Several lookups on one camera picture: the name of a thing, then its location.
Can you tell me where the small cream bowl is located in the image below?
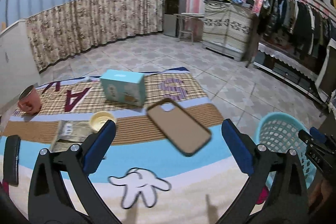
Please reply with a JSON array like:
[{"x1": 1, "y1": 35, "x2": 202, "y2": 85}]
[{"x1": 89, "y1": 111, "x2": 117, "y2": 133}]

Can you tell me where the person right hand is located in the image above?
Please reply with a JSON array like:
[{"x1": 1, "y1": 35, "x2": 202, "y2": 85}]
[{"x1": 308, "y1": 180, "x2": 333, "y2": 214}]

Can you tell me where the light blue plastic basket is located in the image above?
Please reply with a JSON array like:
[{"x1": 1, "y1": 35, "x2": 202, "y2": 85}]
[{"x1": 255, "y1": 112, "x2": 316, "y2": 188}]

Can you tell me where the low shelf with lace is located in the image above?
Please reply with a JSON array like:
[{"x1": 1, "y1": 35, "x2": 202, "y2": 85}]
[{"x1": 252, "y1": 41, "x2": 330, "y2": 107}]

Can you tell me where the pink enamel mug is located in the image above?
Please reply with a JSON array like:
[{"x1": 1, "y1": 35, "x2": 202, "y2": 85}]
[{"x1": 18, "y1": 85, "x2": 42, "y2": 115}]

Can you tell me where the brown phone case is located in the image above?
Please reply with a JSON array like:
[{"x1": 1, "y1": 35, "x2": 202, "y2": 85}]
[{"x1": 146, "y1": 98, "x2": 211, "y2": 157}]

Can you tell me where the clothes rack with garments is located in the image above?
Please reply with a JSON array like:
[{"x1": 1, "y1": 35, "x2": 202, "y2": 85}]
[{"x1": 250, "y1": 0, "x2": 335, "y2": 74}]

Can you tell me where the white cabinet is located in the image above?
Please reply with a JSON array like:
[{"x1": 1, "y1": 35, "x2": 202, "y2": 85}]
[{"x1": 0, "y1": 19, "x2": 41, "y2": 113}]

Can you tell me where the cloth covered cabinet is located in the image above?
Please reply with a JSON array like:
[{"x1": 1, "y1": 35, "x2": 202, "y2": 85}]
[{"x1": 202, "y1": 0, "x2": 253, "y2": 61}]

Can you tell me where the light blue cardboard box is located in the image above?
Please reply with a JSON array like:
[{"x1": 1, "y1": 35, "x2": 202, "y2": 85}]
[{"x1": 100, "y1": 69, "x2": 146, "y2": 107}]

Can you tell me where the small metal stool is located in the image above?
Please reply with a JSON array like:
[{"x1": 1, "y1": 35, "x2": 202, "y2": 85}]
[{"x1": 174, "y1": 12, "x2": 205, "y2": 44}]

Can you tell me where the water dispenser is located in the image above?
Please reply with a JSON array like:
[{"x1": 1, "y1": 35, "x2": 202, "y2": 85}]
[{"x1": 163, "y1": 0, "x2": 187, "y2": 37}]

